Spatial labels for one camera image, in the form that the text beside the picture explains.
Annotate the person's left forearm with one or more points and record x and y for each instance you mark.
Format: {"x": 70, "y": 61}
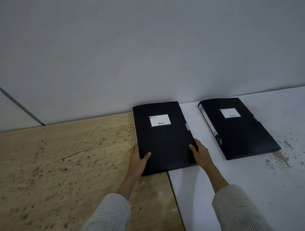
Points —
{"x": 114, "y": 202}

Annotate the person's right forearm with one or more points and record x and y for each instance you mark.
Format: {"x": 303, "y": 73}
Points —
{"x": 233, "y": 202}

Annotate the black file box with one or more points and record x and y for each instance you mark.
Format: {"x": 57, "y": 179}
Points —
{"x": 163, "y": 138}
{"x": 238, "y": 127}

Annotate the person's right thumb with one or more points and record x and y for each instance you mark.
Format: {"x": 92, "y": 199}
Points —
{"x": 192, "y": 149}

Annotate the person's left thumb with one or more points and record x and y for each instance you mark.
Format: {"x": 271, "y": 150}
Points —
{"x": 145, "y": 157}

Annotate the person's right hand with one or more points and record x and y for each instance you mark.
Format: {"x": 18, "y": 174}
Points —
{"x": 202, "y": 154}

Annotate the person's left hand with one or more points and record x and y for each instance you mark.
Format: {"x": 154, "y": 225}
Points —
{"x": 137, "y": 161}

